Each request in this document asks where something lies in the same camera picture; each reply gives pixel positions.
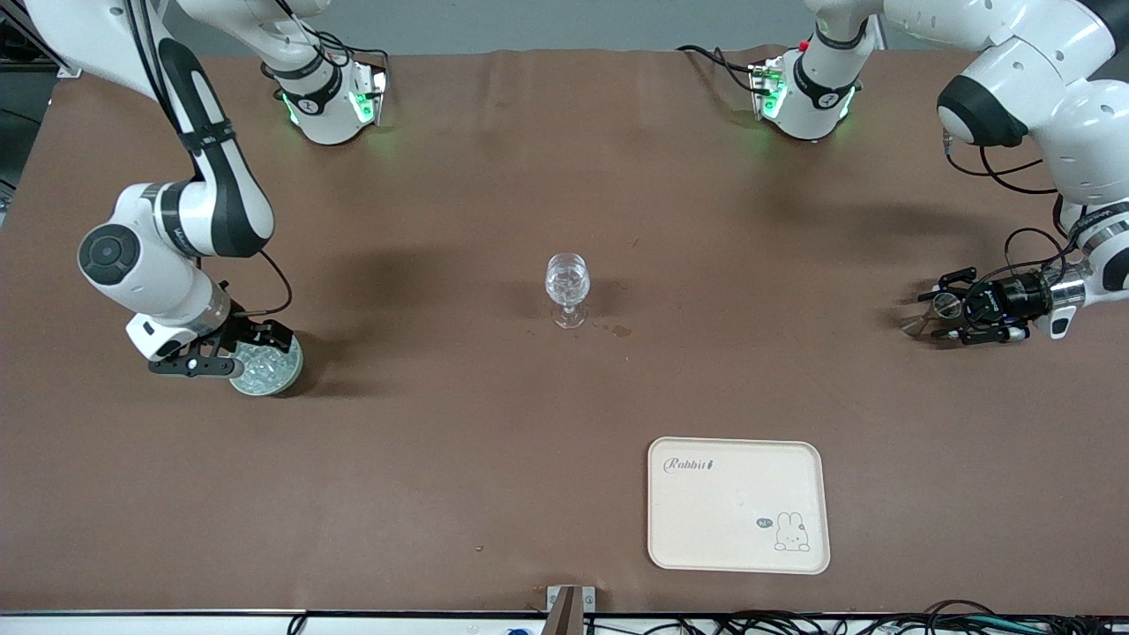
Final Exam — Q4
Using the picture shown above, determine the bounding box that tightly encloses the brown table cover mat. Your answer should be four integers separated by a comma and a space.
0, 46, 1129, 615

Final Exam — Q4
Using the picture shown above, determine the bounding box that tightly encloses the clear stemmed wine glass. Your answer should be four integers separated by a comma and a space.
545, 252, 590, 330

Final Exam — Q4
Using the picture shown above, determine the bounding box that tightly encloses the black arm base cable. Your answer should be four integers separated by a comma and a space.
677, 44, 768, 96
280, 0, 391, 76

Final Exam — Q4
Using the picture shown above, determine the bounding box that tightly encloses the cream rabbit print tray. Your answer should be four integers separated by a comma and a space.
647, 437, 831, 575

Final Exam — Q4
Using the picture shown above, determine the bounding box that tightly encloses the black left arm base cable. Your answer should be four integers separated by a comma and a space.
677, 44, 768, 96

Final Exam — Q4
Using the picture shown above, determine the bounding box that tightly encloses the aluminium frame profile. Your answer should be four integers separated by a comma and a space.
0, 0, 86, 78

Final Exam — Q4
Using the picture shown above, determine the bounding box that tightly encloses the pale green round bowl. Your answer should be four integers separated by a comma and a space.
228, 333, 303, 397

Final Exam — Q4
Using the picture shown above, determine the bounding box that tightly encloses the grey metal camera mount bracket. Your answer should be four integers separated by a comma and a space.
542, 585, 596, 635

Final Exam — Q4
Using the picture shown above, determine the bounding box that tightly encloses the clear ice cubes heap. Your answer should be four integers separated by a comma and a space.
231, 344, 297, 393

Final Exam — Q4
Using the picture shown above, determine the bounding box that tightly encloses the black cable bundle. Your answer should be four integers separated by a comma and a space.
582, 600, 1129, 635

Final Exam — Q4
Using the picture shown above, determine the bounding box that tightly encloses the steel double jigger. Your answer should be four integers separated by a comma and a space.
901, 294, 964, 338

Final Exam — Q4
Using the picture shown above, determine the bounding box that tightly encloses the black right arm base cable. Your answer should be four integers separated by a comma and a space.
280, 0, 391, 76

